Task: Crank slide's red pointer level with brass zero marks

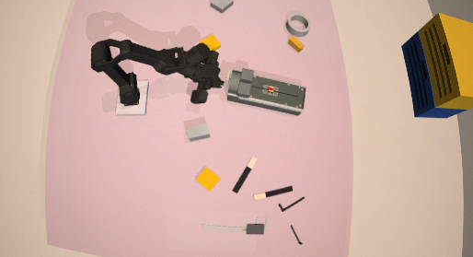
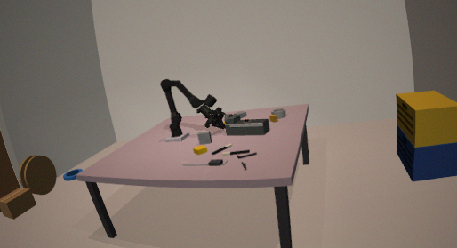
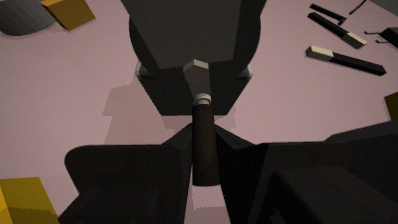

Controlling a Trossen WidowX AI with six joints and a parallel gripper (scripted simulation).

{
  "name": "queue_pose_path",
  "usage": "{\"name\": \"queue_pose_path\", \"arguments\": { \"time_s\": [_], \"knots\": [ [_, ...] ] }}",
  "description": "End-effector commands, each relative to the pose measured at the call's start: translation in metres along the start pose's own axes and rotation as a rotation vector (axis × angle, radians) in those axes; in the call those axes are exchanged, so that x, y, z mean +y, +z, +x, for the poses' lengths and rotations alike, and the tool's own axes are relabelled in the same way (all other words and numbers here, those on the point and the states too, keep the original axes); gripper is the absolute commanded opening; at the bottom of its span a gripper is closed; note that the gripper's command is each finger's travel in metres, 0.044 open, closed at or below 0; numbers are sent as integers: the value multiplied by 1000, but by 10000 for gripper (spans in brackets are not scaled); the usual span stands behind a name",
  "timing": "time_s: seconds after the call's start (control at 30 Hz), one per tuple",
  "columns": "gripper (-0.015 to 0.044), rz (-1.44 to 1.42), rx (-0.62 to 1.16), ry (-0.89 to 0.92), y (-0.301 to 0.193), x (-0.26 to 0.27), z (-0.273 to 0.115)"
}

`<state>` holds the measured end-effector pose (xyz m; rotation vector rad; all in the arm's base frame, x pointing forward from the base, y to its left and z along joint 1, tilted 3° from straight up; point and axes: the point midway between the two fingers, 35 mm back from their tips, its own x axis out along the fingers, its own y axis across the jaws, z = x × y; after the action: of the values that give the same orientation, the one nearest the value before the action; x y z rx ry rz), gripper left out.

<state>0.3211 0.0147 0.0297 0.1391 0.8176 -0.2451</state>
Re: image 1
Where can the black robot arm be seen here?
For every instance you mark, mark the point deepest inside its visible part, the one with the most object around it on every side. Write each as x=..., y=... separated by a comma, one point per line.
x=163, y=62

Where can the dark grey hollow cylinder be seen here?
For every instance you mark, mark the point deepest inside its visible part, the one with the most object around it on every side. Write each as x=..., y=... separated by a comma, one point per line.
x=294, y=31

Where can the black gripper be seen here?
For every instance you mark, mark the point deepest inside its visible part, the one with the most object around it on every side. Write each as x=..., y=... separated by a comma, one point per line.
x=200, y=94

